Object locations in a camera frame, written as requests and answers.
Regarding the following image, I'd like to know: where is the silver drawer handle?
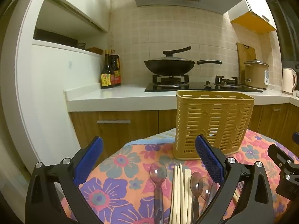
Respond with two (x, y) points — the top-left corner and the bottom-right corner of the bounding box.
(96, 120), (131, 124)

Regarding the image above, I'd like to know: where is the white wall cabinet yellow underside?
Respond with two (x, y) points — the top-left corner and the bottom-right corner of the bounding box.
(228, 0), (278, 33)

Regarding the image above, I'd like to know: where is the pale pink electric kettle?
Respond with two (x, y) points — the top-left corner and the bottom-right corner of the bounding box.
(281, 68), (298, 94)

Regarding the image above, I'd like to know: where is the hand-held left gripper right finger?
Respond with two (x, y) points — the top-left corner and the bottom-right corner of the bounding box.
(195, 135), (274, 224)

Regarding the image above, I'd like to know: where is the dark window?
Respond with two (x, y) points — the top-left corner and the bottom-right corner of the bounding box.
(266, 0), (299, 70)

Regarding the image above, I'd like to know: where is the beige rice cooker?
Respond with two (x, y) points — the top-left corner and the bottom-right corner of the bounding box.
(243, 59), (269, 89)

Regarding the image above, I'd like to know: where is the dark soy sauce bottle red label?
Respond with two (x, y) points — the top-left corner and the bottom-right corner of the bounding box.
(110, 49), (122, 87)

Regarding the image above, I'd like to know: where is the floral orange tablecloth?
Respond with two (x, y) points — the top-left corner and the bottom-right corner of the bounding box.
(59, 128), (299, 224)

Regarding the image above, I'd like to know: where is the black glass gas stove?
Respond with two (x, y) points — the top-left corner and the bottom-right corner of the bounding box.
(144, 74), (263, 93)

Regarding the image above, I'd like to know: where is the wooden base cabinet white countertop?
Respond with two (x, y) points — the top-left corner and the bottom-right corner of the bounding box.
(64, 84), (299, 150)

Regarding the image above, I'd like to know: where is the yellow slatted plastic utensil basket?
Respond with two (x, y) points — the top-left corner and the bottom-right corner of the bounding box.
(173, 90), (255, 161)

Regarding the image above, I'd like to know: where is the black wok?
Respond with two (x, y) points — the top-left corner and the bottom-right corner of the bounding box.
(144, 59), (223, 77)

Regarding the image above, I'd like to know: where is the dark soy sauce bottle yellow label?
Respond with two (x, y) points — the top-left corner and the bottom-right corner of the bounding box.
(101, 50), (115, 89)

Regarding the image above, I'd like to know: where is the bundle of pale chopsticks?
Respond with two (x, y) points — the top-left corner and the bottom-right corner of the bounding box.
(169, 164), (193, 224)

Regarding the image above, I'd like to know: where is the black wok lid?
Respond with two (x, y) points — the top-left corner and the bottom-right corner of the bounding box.
(145, 46), (195, 63)

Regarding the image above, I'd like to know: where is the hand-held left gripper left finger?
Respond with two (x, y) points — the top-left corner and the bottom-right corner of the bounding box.
(25, 136), (104, 224)

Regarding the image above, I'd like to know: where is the clear plastic spoon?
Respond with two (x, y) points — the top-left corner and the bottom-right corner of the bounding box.
(149, 162), (168, 221)
(198, 177), (216, 206)
(190, 171), (202, 224)

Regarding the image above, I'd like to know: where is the dark flat tray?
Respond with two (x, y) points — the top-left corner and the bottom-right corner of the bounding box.
(34, 28), (78, 47)

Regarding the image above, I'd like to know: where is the wooden cutting board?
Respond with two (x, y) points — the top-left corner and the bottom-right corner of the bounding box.
(236, 42), (256, 80)

